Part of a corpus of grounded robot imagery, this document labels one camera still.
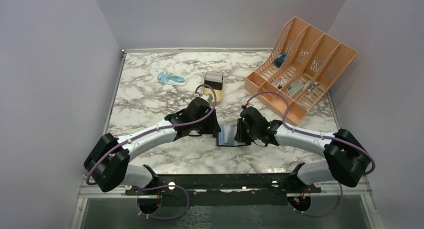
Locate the small box in rack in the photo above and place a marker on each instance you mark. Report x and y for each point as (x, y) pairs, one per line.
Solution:
(279, 83)

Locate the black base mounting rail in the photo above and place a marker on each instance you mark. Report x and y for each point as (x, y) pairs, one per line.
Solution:
(241, 189)

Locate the orange file organizer rack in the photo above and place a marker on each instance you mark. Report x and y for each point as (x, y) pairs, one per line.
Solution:
(312, 56)

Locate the blue blister pack item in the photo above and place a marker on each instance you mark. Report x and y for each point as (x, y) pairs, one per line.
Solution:
(171, 79)

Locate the blue round object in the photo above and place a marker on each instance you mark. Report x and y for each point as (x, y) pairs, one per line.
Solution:
(278, 62)

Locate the black credit card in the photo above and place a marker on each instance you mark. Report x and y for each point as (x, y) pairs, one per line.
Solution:
(217, 85)

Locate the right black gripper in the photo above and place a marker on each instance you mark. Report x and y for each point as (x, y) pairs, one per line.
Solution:
(240, 136)

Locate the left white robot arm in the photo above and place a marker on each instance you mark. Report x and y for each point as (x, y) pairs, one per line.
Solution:
(108, 164)

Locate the grey pouch in rack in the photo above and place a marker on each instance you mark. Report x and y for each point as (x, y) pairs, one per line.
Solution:
(295, 89)

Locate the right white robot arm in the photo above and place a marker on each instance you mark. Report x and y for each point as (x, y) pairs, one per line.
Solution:
(345, 160)

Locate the black card holder wallet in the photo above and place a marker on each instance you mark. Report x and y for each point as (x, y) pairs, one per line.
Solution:
(226, 136)

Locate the gold oval tray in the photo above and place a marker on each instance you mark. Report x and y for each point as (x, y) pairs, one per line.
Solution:
(219, 94)

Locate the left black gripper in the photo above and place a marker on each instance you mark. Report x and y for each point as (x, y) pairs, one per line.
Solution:
(213, 127)

